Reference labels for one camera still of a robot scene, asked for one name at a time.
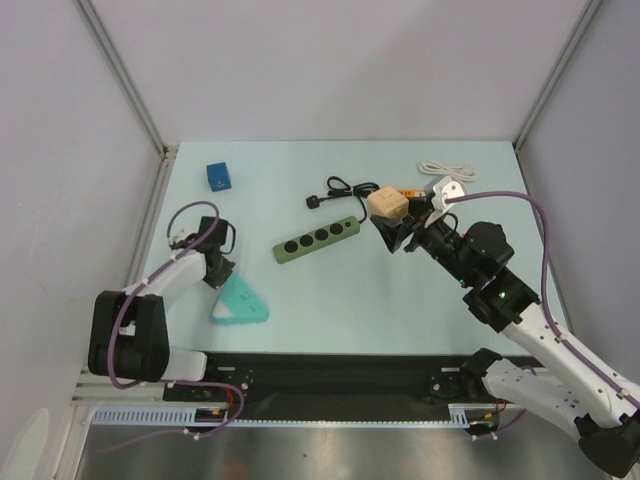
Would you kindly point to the beige cube socket adapter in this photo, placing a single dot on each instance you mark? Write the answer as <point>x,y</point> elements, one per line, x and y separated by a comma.
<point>387,203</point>

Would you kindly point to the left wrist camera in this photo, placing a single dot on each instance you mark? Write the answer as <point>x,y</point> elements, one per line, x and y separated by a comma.
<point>181,239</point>

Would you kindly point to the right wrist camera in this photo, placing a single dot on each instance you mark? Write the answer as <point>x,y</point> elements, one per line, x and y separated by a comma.
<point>442,189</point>

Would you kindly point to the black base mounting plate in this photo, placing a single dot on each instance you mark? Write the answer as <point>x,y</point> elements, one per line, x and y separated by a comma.
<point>347,388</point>

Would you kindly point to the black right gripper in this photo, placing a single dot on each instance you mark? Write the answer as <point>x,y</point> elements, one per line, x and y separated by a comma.
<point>410,236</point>

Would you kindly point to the aluminium frame rail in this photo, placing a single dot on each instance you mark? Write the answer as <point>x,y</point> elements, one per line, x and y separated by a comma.
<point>109,191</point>

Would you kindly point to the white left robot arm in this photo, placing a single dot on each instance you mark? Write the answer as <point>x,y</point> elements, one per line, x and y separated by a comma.
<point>129,339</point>

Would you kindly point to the teal triangular power strip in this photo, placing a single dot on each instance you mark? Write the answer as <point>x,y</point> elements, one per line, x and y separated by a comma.
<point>238,304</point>

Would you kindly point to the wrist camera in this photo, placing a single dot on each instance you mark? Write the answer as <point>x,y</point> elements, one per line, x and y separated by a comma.
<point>181,239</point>
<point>442,189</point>

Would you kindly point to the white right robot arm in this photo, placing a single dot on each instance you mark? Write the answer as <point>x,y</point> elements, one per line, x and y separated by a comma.
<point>586,398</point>

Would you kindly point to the blue cube socket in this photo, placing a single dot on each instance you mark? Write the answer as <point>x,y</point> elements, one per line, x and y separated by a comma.
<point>218,177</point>

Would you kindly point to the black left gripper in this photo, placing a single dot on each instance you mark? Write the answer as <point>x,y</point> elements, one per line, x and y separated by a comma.
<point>215,282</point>

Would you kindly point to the white slotted cable duct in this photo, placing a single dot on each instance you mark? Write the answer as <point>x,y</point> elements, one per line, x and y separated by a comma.
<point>209,418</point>

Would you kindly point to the orange power strip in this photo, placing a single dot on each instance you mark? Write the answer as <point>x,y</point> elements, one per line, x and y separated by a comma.
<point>413,193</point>

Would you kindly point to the green power strip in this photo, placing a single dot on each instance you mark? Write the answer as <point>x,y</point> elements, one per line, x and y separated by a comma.
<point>316,239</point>

